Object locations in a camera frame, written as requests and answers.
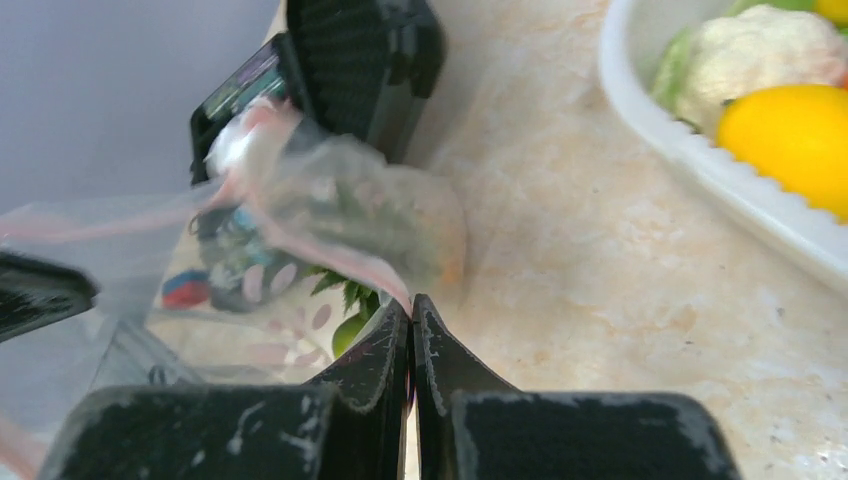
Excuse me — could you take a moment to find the yellow toy lemon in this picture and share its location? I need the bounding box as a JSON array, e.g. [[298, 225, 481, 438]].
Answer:
[[715, 84, 847, 223]]

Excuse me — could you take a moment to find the white toy cauliflower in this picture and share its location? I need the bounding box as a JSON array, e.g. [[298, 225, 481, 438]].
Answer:
[[651, 1, 847, 136]]

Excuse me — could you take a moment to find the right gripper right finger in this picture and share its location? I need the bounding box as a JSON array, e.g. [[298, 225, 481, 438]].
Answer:
[[411, 294, 741, 479]]

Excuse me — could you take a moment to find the black poker chip case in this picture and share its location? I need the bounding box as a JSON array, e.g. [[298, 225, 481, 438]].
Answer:
[[190, 1, 465, 313]]

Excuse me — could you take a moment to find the clear pink-dotted zip bag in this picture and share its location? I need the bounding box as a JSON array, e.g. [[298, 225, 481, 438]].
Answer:
[[1, 98, 467, 479]]

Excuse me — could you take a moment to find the white oval plastic basket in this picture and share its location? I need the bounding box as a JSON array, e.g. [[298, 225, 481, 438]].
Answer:
[[598, 0, 847, 295]]

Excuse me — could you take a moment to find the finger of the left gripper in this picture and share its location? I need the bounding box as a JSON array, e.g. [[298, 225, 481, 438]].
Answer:
[[1, 251, 98, 342]]

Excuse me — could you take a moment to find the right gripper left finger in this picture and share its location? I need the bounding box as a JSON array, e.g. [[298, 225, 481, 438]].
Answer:
[[39, 303, 409, 479]]

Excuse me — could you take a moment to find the toy pineapple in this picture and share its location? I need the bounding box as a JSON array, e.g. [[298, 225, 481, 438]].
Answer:
[[308, 266, 381, 358]]

